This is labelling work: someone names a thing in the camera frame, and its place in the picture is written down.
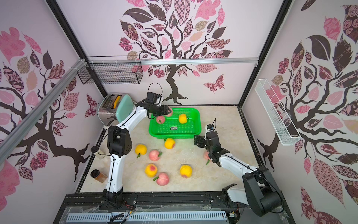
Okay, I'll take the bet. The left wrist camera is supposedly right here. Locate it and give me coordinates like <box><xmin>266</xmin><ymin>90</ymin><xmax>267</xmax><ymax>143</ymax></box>
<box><xmin>146</xmin><ymin>91</ymin><xmax>161</xmax><ymax>105</ymax></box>

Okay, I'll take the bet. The aluminium frame bar back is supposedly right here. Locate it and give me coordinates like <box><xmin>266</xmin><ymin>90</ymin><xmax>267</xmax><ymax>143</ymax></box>
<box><xmin>89</xmin><ymin>57</ymin><xmax>259</xmax><ymax>65</ymax></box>

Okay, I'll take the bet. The large pink peach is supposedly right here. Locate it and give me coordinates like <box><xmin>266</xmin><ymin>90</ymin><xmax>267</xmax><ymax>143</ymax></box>
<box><xmin>166</xmin><ymin>108</ymin><xmax>173</xmax><ymax>118</ymax></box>

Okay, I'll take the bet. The small pink peach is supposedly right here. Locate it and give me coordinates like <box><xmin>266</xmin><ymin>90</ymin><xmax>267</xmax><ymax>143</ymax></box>
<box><xmin>203</xmin><ymin>151</ymin><xmax>211</xmax><ymax>165</ymax></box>

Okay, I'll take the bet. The aluminium frame bar left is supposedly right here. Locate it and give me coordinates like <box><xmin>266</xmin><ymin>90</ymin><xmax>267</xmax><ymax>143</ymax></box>
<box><xmin>1</xmin><ymin>59</ymin><xmax>85</xmax><ymax>163</ymax></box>

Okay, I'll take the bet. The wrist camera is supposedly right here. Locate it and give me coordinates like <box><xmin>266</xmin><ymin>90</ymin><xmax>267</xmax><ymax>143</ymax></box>
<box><xmin>205</xmin><ymin>124</ymin><xmax>214</xmax><ymax>139</ymax></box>
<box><xmin>146</xmin><ymin>91</ymin><xmax>161</xmax><ymax>105</ymax></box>

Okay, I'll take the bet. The yellow peach with red blush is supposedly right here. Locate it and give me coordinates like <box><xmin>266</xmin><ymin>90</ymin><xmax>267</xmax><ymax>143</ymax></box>
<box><xmin>178</xmin><ymin>114</ymin><xmax>189</xmax><ymax>124</ymax></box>

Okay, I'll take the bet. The yellow red peach front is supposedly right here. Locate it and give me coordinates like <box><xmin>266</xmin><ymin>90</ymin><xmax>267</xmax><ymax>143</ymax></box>
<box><xmin>145</xmin><ymin>164</ymin><xmax>158</xmax><ymax>177</ymax></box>

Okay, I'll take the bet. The green plastic basket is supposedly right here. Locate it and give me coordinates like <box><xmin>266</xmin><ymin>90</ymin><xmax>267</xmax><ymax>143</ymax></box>
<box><xmin>148</xmin><ymin>107</ymin><xmax>202</xmax><ymax>140</ymax></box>

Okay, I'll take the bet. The yellow peach near basket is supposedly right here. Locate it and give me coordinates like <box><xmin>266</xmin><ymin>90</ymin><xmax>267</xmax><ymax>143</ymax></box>
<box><xmin>164</xmin><ymin>138</ymin><xmax>176</xmax><ymax>149</ymax></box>

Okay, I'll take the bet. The yellow peach left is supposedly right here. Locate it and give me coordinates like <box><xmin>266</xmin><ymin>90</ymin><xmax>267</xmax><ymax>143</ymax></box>
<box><xmin>135</xmin><ymin>144</ymin><xmax>147</xmax><ymax>158</ymax></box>

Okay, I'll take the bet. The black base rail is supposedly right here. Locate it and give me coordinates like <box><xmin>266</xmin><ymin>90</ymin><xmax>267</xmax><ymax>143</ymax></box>
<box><xmin>53</xmin><ymin>191</ymin><xmax>296</xmax><ymax>224</ymax></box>

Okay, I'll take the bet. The aluminium frame bar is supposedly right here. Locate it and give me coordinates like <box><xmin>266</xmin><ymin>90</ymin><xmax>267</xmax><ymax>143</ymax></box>
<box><xmin>89</xmin><ymin>57</ymin><xmax>259</xmax><ymax>65</ymax></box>
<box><xmin>1</xmin><ymin>59</ymin><xmax>85</xmax><ymax>163</ymax></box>

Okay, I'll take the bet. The yellow peach front right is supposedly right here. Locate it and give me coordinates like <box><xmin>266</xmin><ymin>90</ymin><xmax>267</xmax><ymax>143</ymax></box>
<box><xmin>180</xmin><ymin>165</ymin><xmax>193</xmax><ymax>178</ymax></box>

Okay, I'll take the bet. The pink peach front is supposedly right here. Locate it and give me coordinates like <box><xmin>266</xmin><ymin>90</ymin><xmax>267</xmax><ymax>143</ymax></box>
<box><xmin>153</xmin><ymin>172</ymin><xmax>170</xmax><ymax>186</ymax></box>

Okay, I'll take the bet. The black wire wall basket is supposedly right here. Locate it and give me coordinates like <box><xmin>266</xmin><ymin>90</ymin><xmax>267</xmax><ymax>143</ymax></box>
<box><xmin>77</xmin><ymin>56</ymin><xmax>144</xmax><ymax>85</ymax></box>

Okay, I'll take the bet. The brown spice jar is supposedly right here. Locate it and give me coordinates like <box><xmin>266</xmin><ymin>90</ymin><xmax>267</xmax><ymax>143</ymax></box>
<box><xmin>90</xmin><ymin>169</ymin><xmax>108</xmax><ymax>183</ymax></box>

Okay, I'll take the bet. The mint green toaster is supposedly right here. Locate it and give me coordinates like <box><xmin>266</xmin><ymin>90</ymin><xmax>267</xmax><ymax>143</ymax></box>
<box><xmin>98</xmin><ymin>93</ymin><xmax>135</xmax><ymax>127</ymax></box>

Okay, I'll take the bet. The white wire wall shelf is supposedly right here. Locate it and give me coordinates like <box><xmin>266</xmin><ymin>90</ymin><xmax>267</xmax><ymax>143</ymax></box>
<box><xmin>255</xmin><ymin>79</ymin><xmax>302</xmax><ymax>146</ymax></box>

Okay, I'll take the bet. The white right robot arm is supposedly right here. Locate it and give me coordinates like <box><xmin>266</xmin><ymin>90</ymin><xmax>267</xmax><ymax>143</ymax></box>
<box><xmin>194</xmin><ymin>132</ymin><xmax>284</xmax><ymax>217</ymax></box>

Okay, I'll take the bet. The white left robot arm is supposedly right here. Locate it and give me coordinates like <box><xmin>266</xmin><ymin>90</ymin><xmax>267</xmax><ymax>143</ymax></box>
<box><xmin>105</xmin><ymin>100</ymin><xmax>172</xmax><ymax>194</ymax></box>

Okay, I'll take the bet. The white vented cable duct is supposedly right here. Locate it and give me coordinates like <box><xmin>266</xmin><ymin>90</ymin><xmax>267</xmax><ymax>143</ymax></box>
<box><xmin>64</xmin><ymin>211</ymin><xmax>227</xmax><ymax>224</ymax></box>

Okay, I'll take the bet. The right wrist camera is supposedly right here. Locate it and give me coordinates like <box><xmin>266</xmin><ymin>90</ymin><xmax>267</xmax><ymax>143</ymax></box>
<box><xmin>205</xmin><ymin>124</ymin><xmax>214</xmax><ymax>139</ymax></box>

